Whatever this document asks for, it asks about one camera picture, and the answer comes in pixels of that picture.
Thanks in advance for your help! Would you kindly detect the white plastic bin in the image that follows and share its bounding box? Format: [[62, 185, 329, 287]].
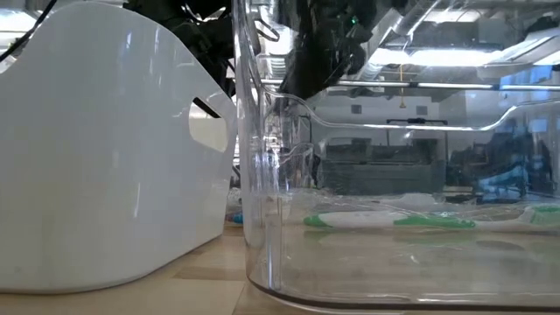
[[0, 1, 241, 295]]

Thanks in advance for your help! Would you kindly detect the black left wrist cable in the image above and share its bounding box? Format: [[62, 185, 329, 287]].
[[0, 0, 59, 63]]

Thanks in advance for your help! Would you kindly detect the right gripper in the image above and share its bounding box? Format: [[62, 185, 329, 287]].
[[279, 38, 367, 100]]

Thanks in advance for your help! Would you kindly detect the silver overhead rail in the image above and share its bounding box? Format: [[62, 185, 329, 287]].
[[257, 79, 560, 91]]

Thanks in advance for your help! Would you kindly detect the clear plastic bin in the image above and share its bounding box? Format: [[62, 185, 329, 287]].
[[230, 0, 560, 315]]

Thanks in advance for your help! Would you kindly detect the dark equipment shelf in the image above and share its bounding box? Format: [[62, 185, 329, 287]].
[[325, 138, 443, 165]]

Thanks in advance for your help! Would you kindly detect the green toothbrush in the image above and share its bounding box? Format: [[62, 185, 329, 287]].
[[303, 202, 560, 232]]

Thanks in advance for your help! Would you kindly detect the ribbed silver ventilation duct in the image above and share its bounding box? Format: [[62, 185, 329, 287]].
[[367, 0, 443, 82]]

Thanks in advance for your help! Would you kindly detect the blue robot workstation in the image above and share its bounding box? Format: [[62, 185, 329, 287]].
[[448, 126, 555, 202]]

